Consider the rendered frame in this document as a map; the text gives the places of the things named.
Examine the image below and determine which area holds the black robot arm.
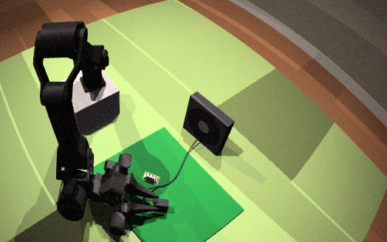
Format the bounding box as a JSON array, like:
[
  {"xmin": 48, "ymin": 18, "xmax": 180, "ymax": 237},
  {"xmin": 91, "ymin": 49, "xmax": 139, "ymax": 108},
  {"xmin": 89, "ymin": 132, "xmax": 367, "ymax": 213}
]
[{"xmin": 33, "ymin": 21, "xmax": 127, "ymax": 221}]

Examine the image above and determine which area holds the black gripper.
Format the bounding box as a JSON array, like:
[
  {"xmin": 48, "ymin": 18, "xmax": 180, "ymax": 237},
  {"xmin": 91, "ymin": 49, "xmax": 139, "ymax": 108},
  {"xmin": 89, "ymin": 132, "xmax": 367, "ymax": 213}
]
[{"xmin": 88, "ymin": 153, "xmax": 160, "ymax": 237}]

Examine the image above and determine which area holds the black cooling fan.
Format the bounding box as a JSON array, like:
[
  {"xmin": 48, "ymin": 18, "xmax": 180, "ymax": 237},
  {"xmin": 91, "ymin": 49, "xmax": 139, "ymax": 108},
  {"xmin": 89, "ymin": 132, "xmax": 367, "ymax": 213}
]
[{"xmin": 183, "ymin": 91, "xmax": 234, "ymax": 156}]

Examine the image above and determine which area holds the green circuit board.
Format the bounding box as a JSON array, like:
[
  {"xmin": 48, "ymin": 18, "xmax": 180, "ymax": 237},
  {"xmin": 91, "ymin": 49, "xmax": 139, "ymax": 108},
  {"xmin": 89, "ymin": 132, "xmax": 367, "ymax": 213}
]
[{"xmin": 93, "ymin": 127, "xmax": 244, "ymax": 242}]

